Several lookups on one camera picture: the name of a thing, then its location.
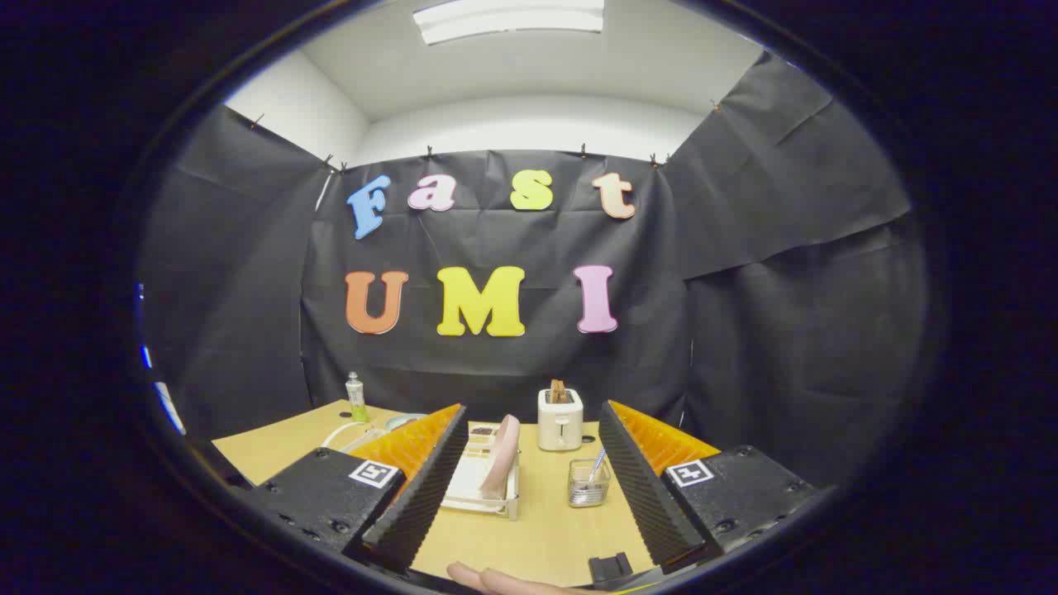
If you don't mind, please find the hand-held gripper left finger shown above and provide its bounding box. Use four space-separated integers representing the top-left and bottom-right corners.
244 403 470 575

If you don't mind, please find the clear wire basket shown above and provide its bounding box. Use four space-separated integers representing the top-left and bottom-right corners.
567 459 612 508

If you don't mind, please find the black backdrop cloth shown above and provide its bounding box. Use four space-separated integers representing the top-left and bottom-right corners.
136 51 931 488

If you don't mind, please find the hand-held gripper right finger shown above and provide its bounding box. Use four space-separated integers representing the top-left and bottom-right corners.
598 400 819 575

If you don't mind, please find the ceiling light panel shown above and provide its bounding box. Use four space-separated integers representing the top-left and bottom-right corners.
413 0 606 45

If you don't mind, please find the white toaster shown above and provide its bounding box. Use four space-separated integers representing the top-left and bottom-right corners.
537 387 584 452

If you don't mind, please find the pink plate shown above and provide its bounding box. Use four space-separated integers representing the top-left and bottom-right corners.
481 415 522 501

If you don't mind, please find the white wire dish rack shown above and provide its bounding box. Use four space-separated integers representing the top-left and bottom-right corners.
321 420 523 521

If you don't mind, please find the white divided tray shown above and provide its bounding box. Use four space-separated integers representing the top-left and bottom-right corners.
465 423 501 459

